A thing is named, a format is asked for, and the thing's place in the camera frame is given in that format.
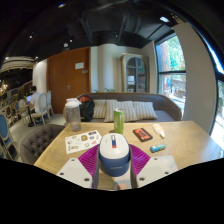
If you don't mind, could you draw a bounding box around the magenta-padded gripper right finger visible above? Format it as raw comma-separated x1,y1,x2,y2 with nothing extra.
129,143,180,190

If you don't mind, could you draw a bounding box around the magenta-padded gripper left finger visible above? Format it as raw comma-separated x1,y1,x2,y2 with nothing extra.
56,143,100,190

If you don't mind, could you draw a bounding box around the white and blue computer mouse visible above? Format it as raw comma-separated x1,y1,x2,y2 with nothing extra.
98,132,132,178

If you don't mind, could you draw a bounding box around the landscape print mouse pad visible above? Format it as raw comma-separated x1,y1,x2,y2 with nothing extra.
112,176,132,191

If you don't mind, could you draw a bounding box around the small teal eraser block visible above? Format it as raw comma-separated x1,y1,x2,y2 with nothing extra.
149,143,167,154

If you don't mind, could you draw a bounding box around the white sticker sheet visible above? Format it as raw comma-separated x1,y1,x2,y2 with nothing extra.
64,129,103,155

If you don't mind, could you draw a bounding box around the black and red flat box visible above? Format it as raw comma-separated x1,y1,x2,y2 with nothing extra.
132,127,154,143

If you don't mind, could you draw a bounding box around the white tube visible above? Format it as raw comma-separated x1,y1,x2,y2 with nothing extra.
152,123,166,139

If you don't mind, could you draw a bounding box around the green drink can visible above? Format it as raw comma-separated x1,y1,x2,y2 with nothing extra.
113,107,126,135

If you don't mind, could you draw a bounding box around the clear shaker bottle white lid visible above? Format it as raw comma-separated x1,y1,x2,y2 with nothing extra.
64,97,83,133

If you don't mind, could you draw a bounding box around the striped cushion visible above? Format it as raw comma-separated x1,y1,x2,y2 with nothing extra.
104,100,139,123
92,99,118,120
133,101,159,121

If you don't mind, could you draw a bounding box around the grey tufted armchair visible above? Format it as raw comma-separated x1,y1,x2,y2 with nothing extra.
19,123,67,165

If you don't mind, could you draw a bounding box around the black backpack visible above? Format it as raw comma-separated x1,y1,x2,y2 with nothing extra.
78,95,96,123

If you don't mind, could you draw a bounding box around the grey curved sofa bench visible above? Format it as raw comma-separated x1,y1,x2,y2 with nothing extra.
62,92,184,123

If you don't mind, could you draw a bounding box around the group of white chairs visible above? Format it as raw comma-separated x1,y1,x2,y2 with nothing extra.
29,90,55,126

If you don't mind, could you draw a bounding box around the person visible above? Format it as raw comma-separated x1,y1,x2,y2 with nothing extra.
25,85,42,115

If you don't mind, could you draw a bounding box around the beige arched glass cabinet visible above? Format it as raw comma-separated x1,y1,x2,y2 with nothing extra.
120,53,150,94

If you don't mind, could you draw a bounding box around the blue upholstered chair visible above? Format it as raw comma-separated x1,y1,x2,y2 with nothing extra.
0,111,18,158

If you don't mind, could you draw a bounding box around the brown wooden door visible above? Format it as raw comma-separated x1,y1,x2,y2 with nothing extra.
46,47,92,115

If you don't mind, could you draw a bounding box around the black framed window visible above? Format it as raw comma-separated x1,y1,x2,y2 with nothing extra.
155,33,188,116

